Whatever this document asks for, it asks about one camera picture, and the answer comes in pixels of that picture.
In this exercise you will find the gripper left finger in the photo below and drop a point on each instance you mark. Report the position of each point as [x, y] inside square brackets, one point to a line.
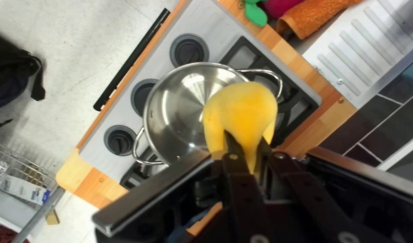
[242, 189]

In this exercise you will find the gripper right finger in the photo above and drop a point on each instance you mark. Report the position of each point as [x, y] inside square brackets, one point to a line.
[304, 182]

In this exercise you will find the orange plushy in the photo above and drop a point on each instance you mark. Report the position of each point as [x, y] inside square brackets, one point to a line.
[242, 114]

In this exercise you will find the steel pot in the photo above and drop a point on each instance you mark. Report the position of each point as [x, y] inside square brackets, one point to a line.
[176, 114]

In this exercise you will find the green plushy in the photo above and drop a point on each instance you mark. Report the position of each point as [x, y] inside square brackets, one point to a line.
[255, 14]

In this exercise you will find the red plushy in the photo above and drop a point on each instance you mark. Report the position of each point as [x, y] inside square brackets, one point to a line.
[280, 6]

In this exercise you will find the black burner grate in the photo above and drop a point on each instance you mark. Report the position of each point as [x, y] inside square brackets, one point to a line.
[135, 175]
[296, 101]

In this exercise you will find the black range hood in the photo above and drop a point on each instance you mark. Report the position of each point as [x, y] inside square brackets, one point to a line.
[149, 199]

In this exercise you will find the stove knob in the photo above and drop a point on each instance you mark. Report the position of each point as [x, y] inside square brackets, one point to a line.
[189, 50]
[119, 140]
[141, 96]

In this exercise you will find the orange towel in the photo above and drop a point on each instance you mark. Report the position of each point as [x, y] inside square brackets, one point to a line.
[311, 17]

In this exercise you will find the toy kitchen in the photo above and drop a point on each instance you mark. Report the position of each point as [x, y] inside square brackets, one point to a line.
[206, 27]

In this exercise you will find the white packet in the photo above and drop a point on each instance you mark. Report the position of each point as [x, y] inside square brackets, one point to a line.
[24, 190]

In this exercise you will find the black bag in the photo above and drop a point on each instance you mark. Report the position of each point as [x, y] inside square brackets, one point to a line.
[9, 71]

